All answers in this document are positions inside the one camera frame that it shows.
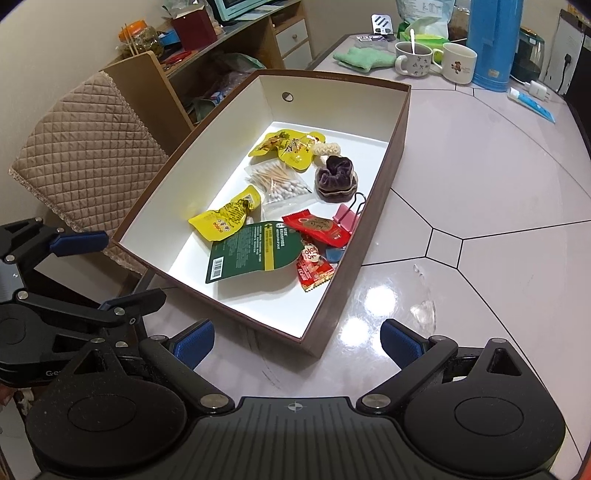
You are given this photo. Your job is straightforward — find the dark jar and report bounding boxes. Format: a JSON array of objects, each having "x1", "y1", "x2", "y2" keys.
[{"x1": 450, "y1": 4, "x2": 472, "y2": 42}]

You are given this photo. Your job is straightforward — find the dark green kettle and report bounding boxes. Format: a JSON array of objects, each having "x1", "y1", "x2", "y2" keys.
[{"x1": 510, "y1": 28, "x2": 546, "y2": 83}]

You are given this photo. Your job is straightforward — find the beige plush keychain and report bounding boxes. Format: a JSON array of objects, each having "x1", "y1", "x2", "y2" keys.
[{"x1": 311, "y1": 141, "x2": 341, "y2": 164}]

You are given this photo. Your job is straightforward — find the red scissors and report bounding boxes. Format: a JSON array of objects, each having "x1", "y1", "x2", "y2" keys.
[{"x1": 161, "y1": 51, "x2": 192, "y2": 70}]

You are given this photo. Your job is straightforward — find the white phone stand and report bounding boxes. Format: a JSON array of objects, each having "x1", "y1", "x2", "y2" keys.
[{"x1": 370, "y1": 13, "x2": 397, "y2": 37}]

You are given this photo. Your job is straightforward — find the large red snack packet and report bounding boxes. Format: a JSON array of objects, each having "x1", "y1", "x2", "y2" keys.
[{"x1": 281, "y1": 210, "x2": 352, "y2": 250}]

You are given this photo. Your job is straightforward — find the dark green flat packet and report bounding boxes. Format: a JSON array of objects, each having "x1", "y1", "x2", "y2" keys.
[{"x1": 204, "y1": 220, "x2": 305, "y2": 284}]

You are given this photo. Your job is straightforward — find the beige quilted chair cover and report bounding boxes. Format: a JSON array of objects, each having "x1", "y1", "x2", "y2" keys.
[{"x1": 9, "y1": 70, "x2": 169, "y2": 278}]

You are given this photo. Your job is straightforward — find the white charger plug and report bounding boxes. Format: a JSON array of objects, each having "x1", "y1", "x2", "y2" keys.
[{"x1": 526, "y1": 79, "x2": 552, "y2": 101}]

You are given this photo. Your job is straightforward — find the green tissue pack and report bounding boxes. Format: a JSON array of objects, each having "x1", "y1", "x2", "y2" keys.
[{"x1": 398, "y1": 17, "x2": 450, "y2": 44}]

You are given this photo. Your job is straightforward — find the white patterned mug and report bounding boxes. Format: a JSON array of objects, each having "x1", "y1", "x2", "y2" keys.
[{"x1": 394, "y1": 41, "x2": 445, "y2": 77}]

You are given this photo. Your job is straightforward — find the white cartoon mug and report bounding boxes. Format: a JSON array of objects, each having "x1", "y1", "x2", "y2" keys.
[{"x1": 431, "y1": 44, "x2": 478, "y2": 85}]

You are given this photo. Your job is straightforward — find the pink binder clip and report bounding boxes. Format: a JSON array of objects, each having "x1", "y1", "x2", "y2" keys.
[{"x1": 332, "y1": 193, "x2": 368, "y2": 232}]

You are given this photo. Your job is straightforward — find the small red snack packet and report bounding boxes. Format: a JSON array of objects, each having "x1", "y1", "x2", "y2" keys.
[{"x1": 295, "y1": 247, "x2": 335, "y2": 292}]

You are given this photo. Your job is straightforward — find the green plastic bag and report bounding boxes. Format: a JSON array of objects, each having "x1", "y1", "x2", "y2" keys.
[{"x1": 217, "y1": 53, "x2": 264, "y2": 81}]

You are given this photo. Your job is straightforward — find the yellow snack packet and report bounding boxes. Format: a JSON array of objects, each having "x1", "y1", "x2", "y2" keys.
[
  {"x1": 188, "y1": 185, "x2": 262, "y2": 241},
  {"x1": 249, "y1": 130, "x2": 326, "y2": 172}
]

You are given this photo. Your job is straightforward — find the purple velvet scrunchie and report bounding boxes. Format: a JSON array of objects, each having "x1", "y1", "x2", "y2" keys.
[{"x1": 314, "y1": 155, "x2": 358, "y2": 204}]

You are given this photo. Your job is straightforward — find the wooden cabinet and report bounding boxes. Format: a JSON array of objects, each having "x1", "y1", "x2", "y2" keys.
[{"x1": 99, "y1": 0, "x2": 315, "y2": 125}]

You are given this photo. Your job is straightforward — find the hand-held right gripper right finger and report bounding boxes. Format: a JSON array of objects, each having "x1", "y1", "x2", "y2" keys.
[{"x1": 358, "y1": 318, "x2": 529, "y2": 411}]

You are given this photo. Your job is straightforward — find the bag of cotton swabs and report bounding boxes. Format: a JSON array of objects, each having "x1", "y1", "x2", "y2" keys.
[{"x1": 244, "y1": 159, "x2": 315, "y2": 214}]

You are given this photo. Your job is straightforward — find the clear plastic bag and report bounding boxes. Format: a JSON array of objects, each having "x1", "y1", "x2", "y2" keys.
[{"x1": 161, "y1": 0, "x2": 204, "y2": 19}]

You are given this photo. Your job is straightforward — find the large white blue bag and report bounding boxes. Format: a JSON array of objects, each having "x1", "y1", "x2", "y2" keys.
[{"x1": 396, "y1": 0, "x2": 455, "y2": 40}]

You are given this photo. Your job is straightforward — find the green cloth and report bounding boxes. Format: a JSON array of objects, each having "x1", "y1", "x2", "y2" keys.
[{"x1": 333, "y1": 45, "x2": 398, "y2": 73}]

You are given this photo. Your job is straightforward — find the blue thermos jug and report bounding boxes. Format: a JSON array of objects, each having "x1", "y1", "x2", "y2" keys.
[{"x1": 465, "y1": 0, "x2": 522, "y2": 94}]

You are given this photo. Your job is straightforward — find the white appliance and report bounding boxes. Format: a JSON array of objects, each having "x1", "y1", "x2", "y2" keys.
[{"x1": 544, "y1": 9, "x2": 591, "y2": 95}]

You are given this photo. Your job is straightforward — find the blister pack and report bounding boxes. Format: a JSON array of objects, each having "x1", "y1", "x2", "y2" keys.
[{"x1": 355, "y1": 33, "x2": 393, "y2": 49}]

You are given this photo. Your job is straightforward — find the bundle of wooden skewers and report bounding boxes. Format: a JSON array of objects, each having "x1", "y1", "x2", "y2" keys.
[{"x1": 119, "y1": 23, "x2": 137, "y2": 56}]

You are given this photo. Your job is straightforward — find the blue toothpaste tube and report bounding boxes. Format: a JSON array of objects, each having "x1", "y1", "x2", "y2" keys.
[{"x1": 507, "y1": 88, "x2": 557, "y2": 124}]

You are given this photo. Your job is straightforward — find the orange lid jar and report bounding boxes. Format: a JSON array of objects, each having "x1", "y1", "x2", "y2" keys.
[{"x1": 117, "y1": 21, "x2": 163, "y2": 58}]

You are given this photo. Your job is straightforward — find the teal toaster oven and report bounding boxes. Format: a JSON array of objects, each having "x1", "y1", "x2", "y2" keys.
[{"x1": 205, "y1": 0, "x2": 278, "y2": 24}]

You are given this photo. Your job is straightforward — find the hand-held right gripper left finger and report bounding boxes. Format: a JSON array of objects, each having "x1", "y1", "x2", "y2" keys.
[{"x1": 62, "y1": 318, "x2": 236, "y2": 414}]

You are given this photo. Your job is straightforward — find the brown cardboard box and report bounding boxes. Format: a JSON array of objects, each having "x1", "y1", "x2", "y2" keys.
[{"x1": 112, "y1": 69, "x2": 413, "y2": 360}]

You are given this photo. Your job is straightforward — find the dark red box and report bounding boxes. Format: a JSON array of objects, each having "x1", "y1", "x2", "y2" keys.
[{"x1": 172, "y1": 8, "x2": 218, "y2": 49}]

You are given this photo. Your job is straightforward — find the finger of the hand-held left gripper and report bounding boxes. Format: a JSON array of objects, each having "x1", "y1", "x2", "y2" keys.
[
  {"x1": 0, "y1": 218, "x2": 110, "y2": 278},
  {"x1": 16, "y1": 288, "x2": 167, "y2": 334}
]

